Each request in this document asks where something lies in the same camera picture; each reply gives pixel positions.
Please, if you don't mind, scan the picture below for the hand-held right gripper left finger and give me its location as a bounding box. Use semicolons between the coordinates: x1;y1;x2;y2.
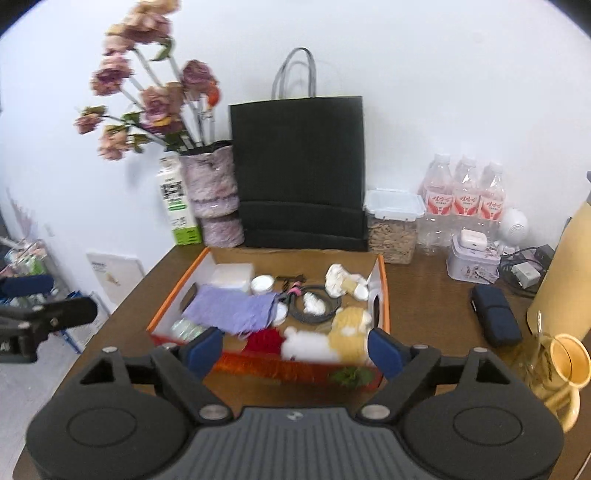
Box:
78;325;234;428

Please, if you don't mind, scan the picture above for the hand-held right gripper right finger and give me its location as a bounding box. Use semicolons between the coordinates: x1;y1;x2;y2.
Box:
355;327;515;428

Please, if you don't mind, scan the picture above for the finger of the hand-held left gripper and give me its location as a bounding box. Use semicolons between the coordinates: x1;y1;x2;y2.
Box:
0;274;55;298
0;296;99;334

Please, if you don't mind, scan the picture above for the iridescent wrapper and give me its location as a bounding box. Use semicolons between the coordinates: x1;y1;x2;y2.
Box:
170;318;206;344

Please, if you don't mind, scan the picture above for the purple cloth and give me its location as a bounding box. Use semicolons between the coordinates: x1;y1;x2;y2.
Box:
183;285;278;337

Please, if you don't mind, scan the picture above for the red fuzzy ball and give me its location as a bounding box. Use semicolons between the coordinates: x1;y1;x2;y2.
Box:
243;329;283;356

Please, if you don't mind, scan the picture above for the white yellow plush toy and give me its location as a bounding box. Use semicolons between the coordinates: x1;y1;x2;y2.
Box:
281;307;374;363

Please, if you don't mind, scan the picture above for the red cardboard box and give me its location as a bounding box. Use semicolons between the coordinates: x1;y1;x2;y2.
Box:
147;247;392;392

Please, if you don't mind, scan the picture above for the clear container of oats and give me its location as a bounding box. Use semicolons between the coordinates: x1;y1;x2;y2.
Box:
363;188;426;265

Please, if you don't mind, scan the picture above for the white board with sticker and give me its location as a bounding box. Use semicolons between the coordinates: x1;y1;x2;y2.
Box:
86;251;145;319

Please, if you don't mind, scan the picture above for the white printed tin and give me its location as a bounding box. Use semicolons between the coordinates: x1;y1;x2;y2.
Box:
446;235;502;284

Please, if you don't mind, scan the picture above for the white earbuds case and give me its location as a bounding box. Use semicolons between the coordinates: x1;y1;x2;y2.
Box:
458;229;486;251

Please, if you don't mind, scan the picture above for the white green milk carton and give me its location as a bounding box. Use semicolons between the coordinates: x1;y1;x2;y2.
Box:
156;151;204;247

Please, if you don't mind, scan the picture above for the clear glass cup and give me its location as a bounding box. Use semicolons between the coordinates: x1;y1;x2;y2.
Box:
510;311;571;407

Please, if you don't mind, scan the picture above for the white charger adapter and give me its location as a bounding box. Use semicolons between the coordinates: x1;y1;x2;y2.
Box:
514;262;542;289

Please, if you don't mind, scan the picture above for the clear water bottle red label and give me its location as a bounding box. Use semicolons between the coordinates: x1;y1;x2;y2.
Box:
450;157;482;232
418;154;455;254
478;161;507;234

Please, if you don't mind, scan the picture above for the purple mottled vase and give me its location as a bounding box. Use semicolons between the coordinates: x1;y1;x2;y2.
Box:
178;141;245;247

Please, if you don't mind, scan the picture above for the white round speaker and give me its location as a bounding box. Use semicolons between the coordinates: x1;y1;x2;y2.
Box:
496;209;529;254

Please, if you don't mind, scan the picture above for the yellow cup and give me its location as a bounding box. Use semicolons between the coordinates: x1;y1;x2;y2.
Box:
547;335;591;432

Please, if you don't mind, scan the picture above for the yellow thermos jug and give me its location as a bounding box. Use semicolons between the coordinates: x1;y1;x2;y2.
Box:
526;171;591;342

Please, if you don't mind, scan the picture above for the black paper bag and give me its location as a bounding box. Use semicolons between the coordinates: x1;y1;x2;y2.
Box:
228;46;370;252

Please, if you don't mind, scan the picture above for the dried pink rose bouquet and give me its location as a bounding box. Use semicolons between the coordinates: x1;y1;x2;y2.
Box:
74;0;221;162

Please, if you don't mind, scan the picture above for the wire storage rack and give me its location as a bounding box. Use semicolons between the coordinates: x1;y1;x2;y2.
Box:
0;237;61;305

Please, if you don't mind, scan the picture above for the white charger with cable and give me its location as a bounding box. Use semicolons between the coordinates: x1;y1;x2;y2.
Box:
499;244;557;289

